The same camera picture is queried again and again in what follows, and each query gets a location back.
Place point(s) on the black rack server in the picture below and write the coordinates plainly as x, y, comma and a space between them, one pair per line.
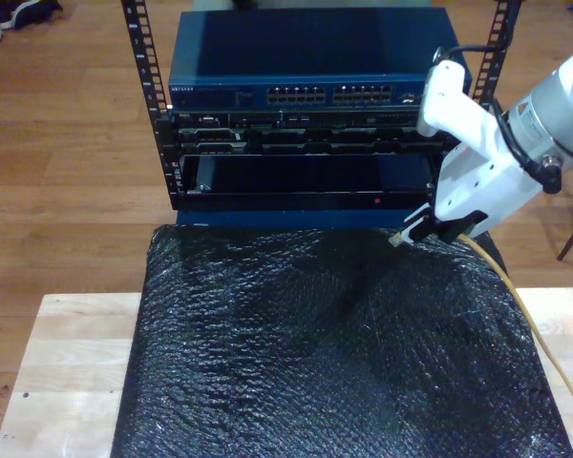
315, 136

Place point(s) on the black bubble wrap mat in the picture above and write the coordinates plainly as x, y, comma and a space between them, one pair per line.
315, 358

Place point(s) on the dark sneaker white sole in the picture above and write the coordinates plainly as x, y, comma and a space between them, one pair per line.
28, 12

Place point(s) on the black perforated rack post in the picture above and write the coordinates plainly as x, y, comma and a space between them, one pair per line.
143, 47
499, 38

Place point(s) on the blue network switch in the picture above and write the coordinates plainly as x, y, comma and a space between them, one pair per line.
315, 47

